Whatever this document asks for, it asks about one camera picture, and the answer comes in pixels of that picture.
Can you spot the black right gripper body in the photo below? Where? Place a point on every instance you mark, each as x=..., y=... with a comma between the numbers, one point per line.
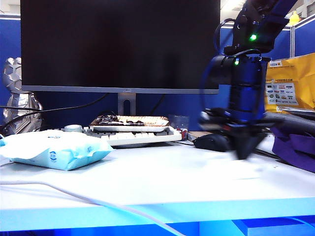
x=248, y=123

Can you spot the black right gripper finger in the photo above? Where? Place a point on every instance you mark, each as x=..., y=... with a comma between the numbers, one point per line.
x=254, y=141
x=240, y=145

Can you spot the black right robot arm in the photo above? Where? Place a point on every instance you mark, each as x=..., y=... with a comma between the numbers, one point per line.
x=248, y=73

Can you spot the golden foil cherry tray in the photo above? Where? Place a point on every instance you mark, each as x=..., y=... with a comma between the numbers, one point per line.
x=130, y=122

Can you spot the blue wet wipes pack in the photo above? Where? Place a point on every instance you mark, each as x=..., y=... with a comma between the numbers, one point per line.
x=56, y=150

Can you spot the black computer mouse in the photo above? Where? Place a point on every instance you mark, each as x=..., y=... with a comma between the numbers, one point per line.
x=211, y=143

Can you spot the brown cardboard box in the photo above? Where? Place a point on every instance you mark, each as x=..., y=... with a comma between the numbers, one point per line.
x=197, y=134

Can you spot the grey fabric laptop sleeve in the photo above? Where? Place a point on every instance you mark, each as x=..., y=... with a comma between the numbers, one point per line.
x=295, y=120

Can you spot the yellow padded envelope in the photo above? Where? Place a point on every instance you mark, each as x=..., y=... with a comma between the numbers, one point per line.
x=295, y=81

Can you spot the clear glass with red print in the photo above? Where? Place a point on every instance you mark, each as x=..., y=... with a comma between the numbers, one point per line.
x=180, y=121

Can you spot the white and grey keyboard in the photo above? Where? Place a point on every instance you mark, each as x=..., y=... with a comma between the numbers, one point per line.
x=140, y=137

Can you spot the yellow rubber duck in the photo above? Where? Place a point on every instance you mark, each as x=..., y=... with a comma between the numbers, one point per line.
x=294, y=18

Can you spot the black computer monitor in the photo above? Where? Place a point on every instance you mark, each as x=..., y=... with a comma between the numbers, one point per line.
x=110, y=44

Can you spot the clear tape roll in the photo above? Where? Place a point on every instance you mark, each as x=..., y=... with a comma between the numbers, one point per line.
x=73, y=127

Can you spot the silver faceted figurine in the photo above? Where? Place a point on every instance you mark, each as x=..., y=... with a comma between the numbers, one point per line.
x=19, y=98

